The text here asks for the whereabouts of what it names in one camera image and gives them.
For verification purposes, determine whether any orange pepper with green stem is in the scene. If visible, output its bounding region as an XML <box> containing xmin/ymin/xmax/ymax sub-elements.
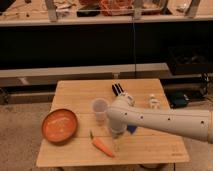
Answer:
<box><xmin>90</xmin><ymin>133</ymin><xmax>114</xmax><ymax>158</ymax></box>

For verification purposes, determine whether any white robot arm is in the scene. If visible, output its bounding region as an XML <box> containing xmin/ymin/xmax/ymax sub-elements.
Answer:
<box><xmin>106</xmin><ymin>93</ymin><xmax>213</xmax><ymax>144</ymax></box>

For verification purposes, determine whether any orange ceramic bowl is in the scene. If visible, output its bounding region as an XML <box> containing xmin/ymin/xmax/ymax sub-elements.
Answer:
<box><xmin>41</xmin><ymin>109</ymin><xmax>78</xmax><ymax>143</ymax></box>

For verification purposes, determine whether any blue sponge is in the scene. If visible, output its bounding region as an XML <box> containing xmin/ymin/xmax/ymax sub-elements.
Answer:
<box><xmin>127</xmin><ymin>125</ymin><xmax>137</xmax><ymax>134</ymax></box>

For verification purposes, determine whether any light wooden table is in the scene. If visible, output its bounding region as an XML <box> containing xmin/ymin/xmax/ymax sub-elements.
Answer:
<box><xmin>36</xmin><ymin>80</ymin><xmax>189</xmax><ymax>167</ymax></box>

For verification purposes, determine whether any black rectangular block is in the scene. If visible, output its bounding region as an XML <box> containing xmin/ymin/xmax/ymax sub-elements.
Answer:
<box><xmin>112</xmin><ymin>83</ymin><xmax>124</xmax><ymax>96</ymax></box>

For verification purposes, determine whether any white plastic bottle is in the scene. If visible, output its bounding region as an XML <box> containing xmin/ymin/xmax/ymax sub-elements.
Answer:
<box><xmin>149</xmin><ymin>94</ymin><xmax>160</xmax><ymax>109</ymax></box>

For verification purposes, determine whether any dark box on floor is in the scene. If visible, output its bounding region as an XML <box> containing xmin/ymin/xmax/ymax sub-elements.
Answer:
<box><xmin>168</xmin><ymin>92</ymin><xmax>188</xmax><ymax>108</ymax></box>

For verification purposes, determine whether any black cable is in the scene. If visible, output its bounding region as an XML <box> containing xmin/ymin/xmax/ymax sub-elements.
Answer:
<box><xmin>131</xmin><ymin>14</ymin><xmax>138</xmax><ymax>80</ymax></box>

